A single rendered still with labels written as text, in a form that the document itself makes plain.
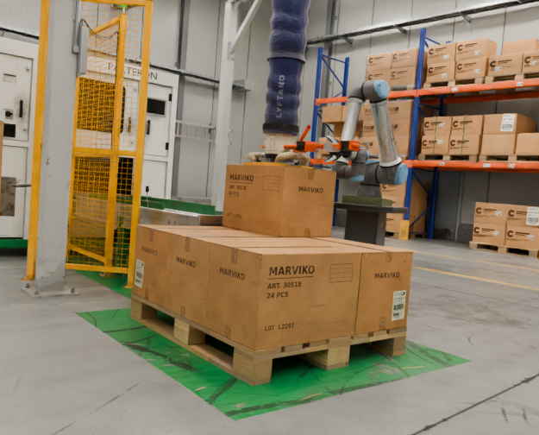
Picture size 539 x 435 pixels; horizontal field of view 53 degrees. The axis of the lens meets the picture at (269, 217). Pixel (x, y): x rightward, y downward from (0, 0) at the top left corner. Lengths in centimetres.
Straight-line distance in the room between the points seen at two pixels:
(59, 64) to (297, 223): 188
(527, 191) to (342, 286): 925
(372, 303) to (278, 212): 75
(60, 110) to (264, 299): 215
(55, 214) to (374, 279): 216
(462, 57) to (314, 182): 821
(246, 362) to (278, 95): 168
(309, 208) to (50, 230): 173
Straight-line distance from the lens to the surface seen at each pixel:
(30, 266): 436
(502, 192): 1175
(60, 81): 384
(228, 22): 715
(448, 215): 1216
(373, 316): 272
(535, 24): 1216
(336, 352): 258
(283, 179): 299
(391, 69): 1180
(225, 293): 239
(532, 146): 1022
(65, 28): 391
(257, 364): 228
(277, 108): 330
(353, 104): 366
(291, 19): 340
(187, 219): 357
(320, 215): 318
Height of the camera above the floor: 81
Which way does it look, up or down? 3 degrees down
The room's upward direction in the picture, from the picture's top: 4 degrees clockwise
